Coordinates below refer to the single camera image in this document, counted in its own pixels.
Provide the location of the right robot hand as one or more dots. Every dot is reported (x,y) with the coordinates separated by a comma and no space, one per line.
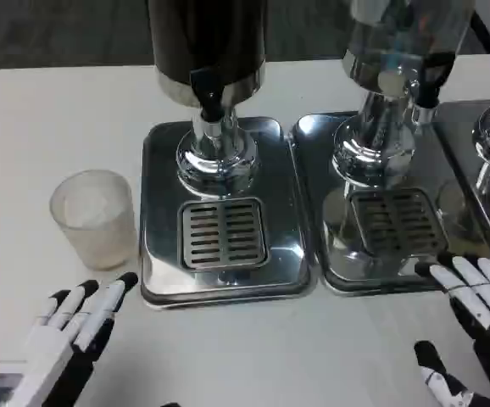
(488,305)

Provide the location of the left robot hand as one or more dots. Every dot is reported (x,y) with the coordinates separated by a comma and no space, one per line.
(50,347)

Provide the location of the slotted steel tray grid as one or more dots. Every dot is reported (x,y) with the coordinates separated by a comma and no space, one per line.
(397,220)
(224,233)

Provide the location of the clear frosted glass cup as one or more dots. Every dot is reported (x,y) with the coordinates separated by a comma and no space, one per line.
(94,220)

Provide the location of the steel drip tray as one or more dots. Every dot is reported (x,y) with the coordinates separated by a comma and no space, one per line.
(285,237)
(313,169)

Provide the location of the black dispenser tap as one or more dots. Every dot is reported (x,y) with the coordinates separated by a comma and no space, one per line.
(207,95)
(433,80)

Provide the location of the drink dispenser with clear tank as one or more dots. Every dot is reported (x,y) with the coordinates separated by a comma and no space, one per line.
(397,51)

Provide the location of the black slanted bar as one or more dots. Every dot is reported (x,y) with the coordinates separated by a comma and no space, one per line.
(487,26)

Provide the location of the drink dispenser with dark tank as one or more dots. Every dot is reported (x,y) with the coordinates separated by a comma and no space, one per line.
(209,34)

